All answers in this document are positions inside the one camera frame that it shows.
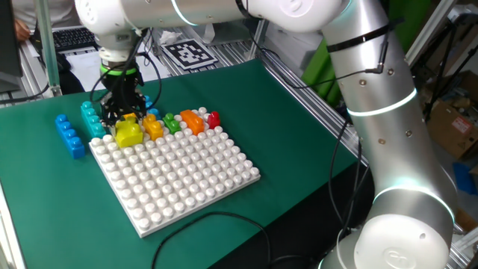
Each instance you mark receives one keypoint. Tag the black tripod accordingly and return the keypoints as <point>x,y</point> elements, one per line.
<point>448,63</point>

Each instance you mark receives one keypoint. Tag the person in white shirt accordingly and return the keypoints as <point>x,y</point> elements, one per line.
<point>52,11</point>

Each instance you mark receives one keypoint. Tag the lime yellow sloped block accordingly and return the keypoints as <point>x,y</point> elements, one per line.
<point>128,134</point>

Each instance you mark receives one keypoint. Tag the small red block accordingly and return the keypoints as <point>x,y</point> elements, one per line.
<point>213,120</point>

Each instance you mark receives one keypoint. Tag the green two-stud block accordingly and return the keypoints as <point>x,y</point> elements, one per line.
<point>172,124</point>

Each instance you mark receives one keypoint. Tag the teal four-stud block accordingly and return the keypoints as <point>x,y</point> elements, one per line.
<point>92,121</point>

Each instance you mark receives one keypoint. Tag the black desk pad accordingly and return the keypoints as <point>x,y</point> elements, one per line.
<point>71,84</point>

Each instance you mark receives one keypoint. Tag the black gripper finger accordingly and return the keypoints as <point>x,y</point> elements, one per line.
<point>110,112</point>
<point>138,108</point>

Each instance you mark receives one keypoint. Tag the orange-yellow two-stud block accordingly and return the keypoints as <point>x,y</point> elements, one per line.
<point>153,127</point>

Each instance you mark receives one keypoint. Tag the black computer mouse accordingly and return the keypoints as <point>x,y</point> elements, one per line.
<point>63,63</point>

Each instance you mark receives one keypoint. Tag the blue three-stud block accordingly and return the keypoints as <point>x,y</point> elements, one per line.
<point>154,113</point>

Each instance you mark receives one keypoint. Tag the white printed paper sheet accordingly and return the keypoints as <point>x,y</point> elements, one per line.
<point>86,71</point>

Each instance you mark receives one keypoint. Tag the orange curved block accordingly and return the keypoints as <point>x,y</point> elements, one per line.
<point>192,122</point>

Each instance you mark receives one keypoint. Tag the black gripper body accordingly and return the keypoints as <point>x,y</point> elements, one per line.
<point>122,87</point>

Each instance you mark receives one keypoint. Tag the blue four-stud block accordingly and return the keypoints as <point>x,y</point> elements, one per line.
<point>70,138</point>

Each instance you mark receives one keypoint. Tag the person's hand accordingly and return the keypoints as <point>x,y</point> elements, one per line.
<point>21,30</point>

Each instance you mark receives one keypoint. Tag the crumpled white tissue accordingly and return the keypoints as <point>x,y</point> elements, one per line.
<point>170,37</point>

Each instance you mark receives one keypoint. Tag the white studded baseplate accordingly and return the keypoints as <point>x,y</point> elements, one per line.
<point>175,179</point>

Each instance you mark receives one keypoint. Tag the aluminium frame post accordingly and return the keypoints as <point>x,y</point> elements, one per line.
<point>48,48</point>
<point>258,39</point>

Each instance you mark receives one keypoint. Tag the green table mat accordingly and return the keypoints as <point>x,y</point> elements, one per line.
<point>56,201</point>

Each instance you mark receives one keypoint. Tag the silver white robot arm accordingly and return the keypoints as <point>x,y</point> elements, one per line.
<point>392,130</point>

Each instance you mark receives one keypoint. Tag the black white fiducial marker board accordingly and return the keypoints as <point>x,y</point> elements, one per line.
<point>188,54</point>

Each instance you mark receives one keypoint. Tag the dark monitor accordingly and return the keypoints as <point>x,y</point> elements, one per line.
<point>9,37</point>

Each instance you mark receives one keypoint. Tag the brown cardboard box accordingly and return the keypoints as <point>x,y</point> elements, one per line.
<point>453,129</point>

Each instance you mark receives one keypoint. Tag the black keyboard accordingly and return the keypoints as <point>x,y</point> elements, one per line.
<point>71,37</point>

